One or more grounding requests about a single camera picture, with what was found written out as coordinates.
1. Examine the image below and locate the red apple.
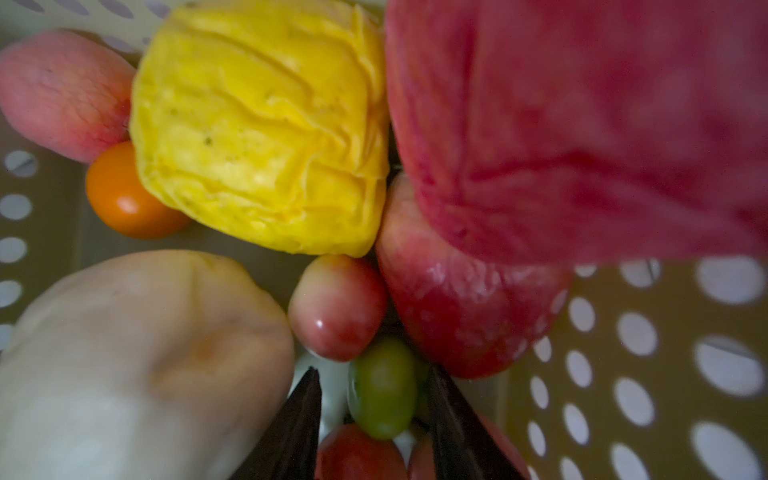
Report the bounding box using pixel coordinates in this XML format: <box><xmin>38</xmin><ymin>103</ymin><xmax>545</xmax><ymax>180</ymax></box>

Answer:
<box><xmin>376</xmin><ymin>173</ymin><xmax>573</xmax><ymax>379</ymax></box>

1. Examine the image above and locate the yellow crumpled lemon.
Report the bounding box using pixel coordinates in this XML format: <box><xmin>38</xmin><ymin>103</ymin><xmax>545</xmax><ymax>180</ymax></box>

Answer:
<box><xmin>130</xmin><ymin>1</ymin><xmax>389</xmax><ymax>257</ymax></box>

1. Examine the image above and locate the light green plastic basket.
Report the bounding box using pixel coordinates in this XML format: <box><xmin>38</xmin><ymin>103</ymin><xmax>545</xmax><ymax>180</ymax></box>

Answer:
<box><xmin>1</xmin><ymin>1</ymin><xmax>767</xmax><ymax>479</ymax></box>

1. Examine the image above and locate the pink red pomegranate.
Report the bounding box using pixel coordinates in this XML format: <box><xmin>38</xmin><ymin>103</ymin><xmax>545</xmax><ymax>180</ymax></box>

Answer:
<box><xmin>385</xmin><ymin>1</ymin><xmax>767</xmax><ymax>265</ymax></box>

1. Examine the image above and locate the small orange tomato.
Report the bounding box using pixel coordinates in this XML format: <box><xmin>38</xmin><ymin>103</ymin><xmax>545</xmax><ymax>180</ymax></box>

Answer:
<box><xmin>85</xmin><ymin>141</ymin><xmax>191</xmax><ymax>239</ymax></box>

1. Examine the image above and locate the small red cherry fruit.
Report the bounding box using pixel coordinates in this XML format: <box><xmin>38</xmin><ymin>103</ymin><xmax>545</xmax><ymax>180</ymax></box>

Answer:
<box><xmin>288</xmin><ymin>254</ymin><xmax>388</xmax><ymax>362</ymax></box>

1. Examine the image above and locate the pink peach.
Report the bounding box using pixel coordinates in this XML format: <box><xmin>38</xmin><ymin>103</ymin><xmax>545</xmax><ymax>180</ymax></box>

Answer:
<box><xmin>1</xmin><ymin>30</ymin><xmax>136</xmax><ymax>164</ymax></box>

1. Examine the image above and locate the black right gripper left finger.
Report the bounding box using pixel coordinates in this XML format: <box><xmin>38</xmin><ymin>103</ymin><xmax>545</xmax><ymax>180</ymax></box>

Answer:
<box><xmin>230</xmin><ymin>367</ymin><xmax>322</xmax><ymax>480</ymax></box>

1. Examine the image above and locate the small green grape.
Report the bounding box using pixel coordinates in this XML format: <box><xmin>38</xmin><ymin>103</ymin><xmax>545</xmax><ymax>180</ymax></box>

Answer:
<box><xmin>347</xmin><ymin>336</ymin><xmax>418</xmax><ymax>440</ymax></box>

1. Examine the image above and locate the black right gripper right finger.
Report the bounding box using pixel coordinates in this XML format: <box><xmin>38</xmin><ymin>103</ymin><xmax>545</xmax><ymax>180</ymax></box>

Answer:
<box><xmin>427</xmin><ymin>365</ymin><xmax>525</xmax><ymax>480</ymax></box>

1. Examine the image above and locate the white garlic bulb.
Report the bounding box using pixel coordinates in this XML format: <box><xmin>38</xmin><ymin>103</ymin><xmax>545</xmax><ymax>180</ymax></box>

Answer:
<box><xmin>1</xmin><ymin>250</ymin><xmax>294</xmax><ymax>479</ymax></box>

